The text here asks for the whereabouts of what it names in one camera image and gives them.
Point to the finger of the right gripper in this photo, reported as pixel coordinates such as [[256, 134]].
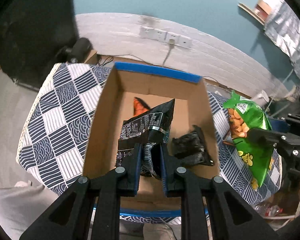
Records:
[[263, 137], [279, 125]]

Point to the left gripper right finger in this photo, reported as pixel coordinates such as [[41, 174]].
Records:
[[210, 208]]

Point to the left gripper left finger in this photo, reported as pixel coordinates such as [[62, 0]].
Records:
[[90, 208]]

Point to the green pea snack bag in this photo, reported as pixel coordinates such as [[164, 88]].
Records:
[[246, 117]]

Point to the small black snack pack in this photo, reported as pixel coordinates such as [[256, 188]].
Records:
[[191, 149]]

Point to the black snack bag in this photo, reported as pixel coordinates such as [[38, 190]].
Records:
[[151, 129]]

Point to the orange cheese puff bag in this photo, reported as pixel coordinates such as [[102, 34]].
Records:
[[139, 106]]

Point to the white electric kettle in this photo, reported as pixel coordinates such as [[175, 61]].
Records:
[[261, 98]]

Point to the plastic water bottle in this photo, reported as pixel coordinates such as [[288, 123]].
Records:
[[267, 209]]

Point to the blue-rimmed cardboard box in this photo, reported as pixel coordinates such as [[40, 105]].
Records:
[[154, 85]]

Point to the navy white patterned tablecloth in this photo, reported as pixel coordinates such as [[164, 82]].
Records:
[[53, 142]]

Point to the grey tarp curtain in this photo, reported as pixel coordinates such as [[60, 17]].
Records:
[[283, 28]]

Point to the black fabric backdrop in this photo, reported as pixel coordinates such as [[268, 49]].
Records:
[[32, 34]]

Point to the white wall socket strip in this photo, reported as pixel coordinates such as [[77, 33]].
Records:
[[165, 36]]

